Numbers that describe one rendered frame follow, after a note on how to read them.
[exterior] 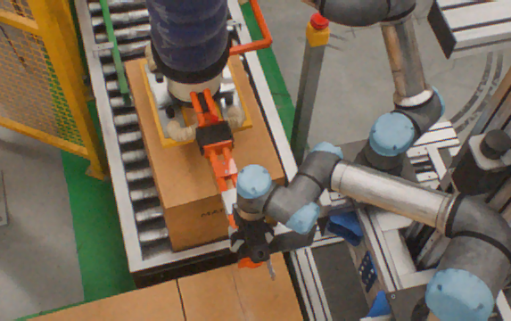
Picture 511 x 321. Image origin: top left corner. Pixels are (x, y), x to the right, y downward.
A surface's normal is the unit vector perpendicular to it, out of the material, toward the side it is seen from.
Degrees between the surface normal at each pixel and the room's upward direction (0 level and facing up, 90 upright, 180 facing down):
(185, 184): 0
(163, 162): 0
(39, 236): 0
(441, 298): 82
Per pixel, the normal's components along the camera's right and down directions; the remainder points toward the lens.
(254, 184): 0.04, -0.49
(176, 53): -0.34, 0.65
